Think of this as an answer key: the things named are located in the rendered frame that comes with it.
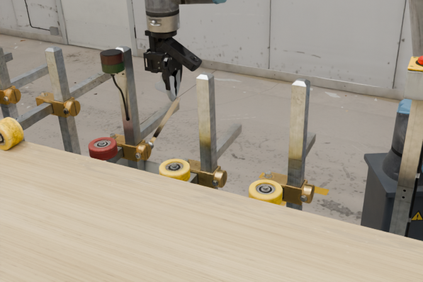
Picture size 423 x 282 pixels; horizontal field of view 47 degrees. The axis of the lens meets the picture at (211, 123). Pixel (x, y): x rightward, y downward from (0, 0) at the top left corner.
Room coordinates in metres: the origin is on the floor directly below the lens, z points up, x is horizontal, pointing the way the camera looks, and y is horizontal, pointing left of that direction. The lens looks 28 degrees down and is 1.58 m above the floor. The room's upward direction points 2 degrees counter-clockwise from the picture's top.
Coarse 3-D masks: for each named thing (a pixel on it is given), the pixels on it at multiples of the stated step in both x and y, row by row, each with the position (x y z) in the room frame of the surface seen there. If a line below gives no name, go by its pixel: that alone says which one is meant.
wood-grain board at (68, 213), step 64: (0, 192) 0.99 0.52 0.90; (64, 192) 0.98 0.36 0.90; (128, 192) 0.97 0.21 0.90; (192, 192) 0.96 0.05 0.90; (0, 256) 0.76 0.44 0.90; (64, 256) 0.75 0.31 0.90; (128, 256) 0.74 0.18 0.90; (192, 256) 0.74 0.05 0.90; (256, 256) 0.73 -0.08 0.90; (320, 256) 0.72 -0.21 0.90; (384, 256) 0.72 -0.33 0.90
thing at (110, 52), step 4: (104, 52) 1.22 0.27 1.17; (108, 52) 1.22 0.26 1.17; (112, 52) 1.22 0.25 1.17; (116, 52) 1.22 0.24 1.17; (120, 52) 1.22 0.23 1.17; (108, 56) 1.19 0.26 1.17; (104, 64) 1.20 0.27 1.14; (116, 64) 1.20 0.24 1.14; (120, 72) 1.25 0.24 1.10; (124, 72) 1.24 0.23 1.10; (112, 76) 1.21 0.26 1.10; (120, 76) 1.25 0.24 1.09; (124, 76) 1.24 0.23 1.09; (116, 84) 1.22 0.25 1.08; (120, 88) 1.23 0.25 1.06; (120, 92) 1.23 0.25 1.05; (124, 100) 1.24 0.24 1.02; (124, 104) 1.24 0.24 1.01; (128, 120) 1.24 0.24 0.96
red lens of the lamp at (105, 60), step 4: (100, 52) 1.23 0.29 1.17; (100, 56) 1.21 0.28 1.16; (104, 56) 1.20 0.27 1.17; (112, 56) 1.19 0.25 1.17; (116, 56) 1.20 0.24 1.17; (120, 56) 1.21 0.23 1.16; (104, 60) 1.20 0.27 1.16; (108, 60) 1.19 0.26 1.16; (112, 60) 1.19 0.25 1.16; (116, 60) 1.20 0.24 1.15; (120, 60) 1.20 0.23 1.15; (108, 64) 1.19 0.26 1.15; (112, 64) 1.19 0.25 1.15
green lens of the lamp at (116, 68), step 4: (120, 64) 1.20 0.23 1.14; (124, 64) 1.22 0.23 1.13; (104, 68) 1.20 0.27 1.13; (108, 68) 1.19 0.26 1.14; (112, 68) 1.19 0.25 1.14; (116, 68) 1.20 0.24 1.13; (120, 68) 1.20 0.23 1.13; (124, 68) 1.22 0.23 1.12; (104, 72) 1.20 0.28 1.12; (108, 72) 1.19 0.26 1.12; (112, 72) 1.19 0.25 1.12; (116, 72) 1.19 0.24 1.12
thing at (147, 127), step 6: (162, 108) 1.51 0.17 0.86; (168, 108) 1.51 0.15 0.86; (156, 114) 1.47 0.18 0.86; (162, 114) 1.47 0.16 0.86; (150, 120) 1.42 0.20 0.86; (156, 120) 1.43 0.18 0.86; (144, 126) 1.38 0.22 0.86; (150, 126) 1.39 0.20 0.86; (156, 126) 1.42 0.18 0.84; (144, 132) 1.36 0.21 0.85; (150, 132) 1.39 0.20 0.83; (120, 150) 1.24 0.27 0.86; (120, 156) 1.24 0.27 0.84; (114, 162) 1.21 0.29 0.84
